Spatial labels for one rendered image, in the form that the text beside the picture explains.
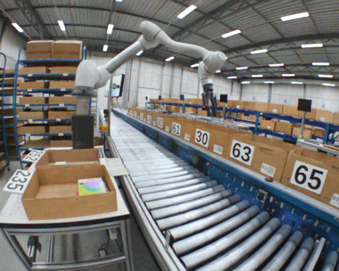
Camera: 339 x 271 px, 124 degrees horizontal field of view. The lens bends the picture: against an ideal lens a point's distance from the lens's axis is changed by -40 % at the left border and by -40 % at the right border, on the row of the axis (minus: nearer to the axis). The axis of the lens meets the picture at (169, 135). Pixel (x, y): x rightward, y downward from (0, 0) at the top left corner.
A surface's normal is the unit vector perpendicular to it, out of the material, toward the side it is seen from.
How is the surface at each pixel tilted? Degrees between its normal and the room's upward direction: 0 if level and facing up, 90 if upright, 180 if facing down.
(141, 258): 0
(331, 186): 91
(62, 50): 123
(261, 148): 90
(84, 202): 91
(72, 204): 91
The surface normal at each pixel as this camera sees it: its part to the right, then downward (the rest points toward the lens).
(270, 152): -0.88, 0.02
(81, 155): 0.46, 0.19
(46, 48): 0.36, 0.65
